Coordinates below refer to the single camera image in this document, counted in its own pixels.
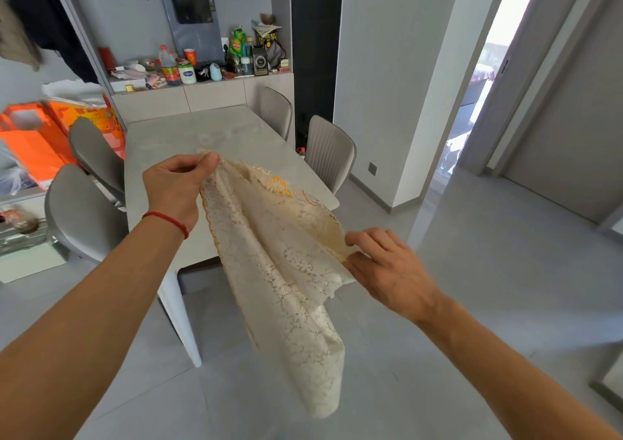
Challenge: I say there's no person's left hand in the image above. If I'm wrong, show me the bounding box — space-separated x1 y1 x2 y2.
142 152 221 234

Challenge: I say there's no person's right hand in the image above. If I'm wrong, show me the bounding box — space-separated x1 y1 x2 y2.
344 227 442 326

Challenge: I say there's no cream lace tablecloth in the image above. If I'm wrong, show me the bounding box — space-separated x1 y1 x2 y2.
198 151 364 420

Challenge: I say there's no person's left forearm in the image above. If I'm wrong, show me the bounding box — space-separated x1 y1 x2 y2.
0 213 191 440

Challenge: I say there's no person's right forearm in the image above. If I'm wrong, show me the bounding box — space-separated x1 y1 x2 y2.
418 293 623 440

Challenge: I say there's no grey dining table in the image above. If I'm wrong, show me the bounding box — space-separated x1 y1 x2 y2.
124 105 340 369

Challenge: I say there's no grey sideboard cabinet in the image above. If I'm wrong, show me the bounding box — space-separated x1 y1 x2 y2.
109 72 296 126

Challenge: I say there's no grey upholstered dining chair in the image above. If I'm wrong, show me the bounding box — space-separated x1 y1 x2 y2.
67 116 127 203
304 115 357 196
44 164 129 265
257 86 294 141

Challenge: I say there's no dark drink bottle red label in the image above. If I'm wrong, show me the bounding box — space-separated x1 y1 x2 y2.
159 45 182 87

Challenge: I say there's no white flat box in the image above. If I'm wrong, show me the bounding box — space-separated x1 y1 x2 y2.
110 78 148 93

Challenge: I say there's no black box appliance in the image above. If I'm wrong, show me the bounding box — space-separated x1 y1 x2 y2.
251 46 270 77

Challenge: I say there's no orange yellow printed bag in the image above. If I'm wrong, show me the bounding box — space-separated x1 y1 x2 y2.
48 98 127 159

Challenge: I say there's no green snack bag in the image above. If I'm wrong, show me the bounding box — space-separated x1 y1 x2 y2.
229 26 248 60

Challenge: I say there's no white crumpled paper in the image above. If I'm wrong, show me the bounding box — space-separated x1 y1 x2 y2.
41 79 108 108

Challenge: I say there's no plain orange paper bag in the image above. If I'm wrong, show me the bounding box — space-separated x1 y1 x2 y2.
0 102 79 190

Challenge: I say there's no clear plastic bag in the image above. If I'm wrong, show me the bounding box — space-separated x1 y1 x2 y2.
0 142 38 198

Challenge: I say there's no silver metal case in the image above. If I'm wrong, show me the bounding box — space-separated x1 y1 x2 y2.
0 213 55 256

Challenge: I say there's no grey room door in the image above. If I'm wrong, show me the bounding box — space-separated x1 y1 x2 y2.
487 0 623 225

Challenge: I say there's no dark hanging garment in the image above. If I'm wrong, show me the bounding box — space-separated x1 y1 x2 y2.
0 0 99 85

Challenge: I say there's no beige hanging garment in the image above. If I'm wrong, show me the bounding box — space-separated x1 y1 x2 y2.
0 0 43 72

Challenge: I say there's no red string bracelet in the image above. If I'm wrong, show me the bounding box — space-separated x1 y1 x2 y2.
141 211 190 240

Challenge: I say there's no grey wall water dispenser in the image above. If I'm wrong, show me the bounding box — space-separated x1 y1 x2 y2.
161 0 226 67

